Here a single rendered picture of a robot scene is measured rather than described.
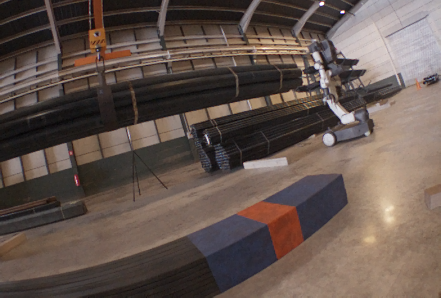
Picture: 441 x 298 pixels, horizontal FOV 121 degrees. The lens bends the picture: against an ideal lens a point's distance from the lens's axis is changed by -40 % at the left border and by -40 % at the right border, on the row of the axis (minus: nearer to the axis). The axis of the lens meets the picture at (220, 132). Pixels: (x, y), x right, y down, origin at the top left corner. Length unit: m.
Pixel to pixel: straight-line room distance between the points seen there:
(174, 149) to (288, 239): 10.06
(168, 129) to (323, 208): 10.32
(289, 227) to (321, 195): 0.21
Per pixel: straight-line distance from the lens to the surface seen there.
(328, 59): 2.99
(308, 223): 0.89
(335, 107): 2.99
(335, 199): 1.02
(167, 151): 10.60
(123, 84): 2.32
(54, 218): 4.21
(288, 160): 2.57
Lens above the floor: 0.47
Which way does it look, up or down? 3 degrees up
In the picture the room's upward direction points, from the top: 18 degrees counter-clockwise
